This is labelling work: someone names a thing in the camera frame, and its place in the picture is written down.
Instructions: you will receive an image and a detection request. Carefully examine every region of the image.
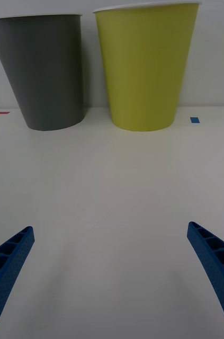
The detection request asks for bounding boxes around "yellow-green plastic waste bin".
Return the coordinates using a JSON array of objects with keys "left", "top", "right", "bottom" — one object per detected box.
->
[{"left": 93, "top": 1, "right": 202, "bottom": 132}]

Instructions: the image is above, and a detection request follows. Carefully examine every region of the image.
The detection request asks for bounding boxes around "grey plastic waste bin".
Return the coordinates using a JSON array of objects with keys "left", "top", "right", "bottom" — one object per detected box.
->
[{"left": 0, "top": 14, "right": 87, "bottom": 131}]

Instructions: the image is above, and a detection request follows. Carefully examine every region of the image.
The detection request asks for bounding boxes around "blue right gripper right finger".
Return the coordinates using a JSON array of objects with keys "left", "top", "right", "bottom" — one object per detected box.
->
[{"left": 186, "top": 221, "right": 224, "bottom": 339}]

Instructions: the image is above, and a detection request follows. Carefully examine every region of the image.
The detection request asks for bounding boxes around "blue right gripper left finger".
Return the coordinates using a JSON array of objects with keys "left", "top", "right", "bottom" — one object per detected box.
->
[{"left": 0, "top": 226, "right": 35, "bottom": 339}]

